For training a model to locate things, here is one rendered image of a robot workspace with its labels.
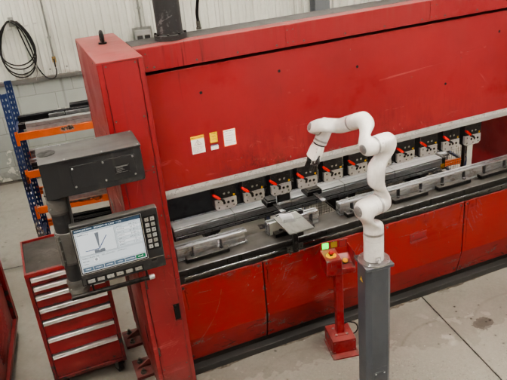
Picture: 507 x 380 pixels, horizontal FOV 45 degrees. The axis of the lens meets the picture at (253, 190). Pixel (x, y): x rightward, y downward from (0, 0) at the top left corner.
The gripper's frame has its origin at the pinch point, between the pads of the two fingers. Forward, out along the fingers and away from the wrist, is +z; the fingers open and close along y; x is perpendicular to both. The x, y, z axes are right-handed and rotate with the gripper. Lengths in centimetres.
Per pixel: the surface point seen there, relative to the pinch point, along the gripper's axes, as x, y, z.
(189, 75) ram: -77, -40, -27
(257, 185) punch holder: -11.1, -31.1, 32.4
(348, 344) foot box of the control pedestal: 76, 22, 120
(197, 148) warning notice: -60, -34, 15
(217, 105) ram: -55, -38, -14
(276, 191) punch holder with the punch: 3.9, -30.1, 34.1
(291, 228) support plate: 13, -11, 50
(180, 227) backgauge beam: -44, -53, 83
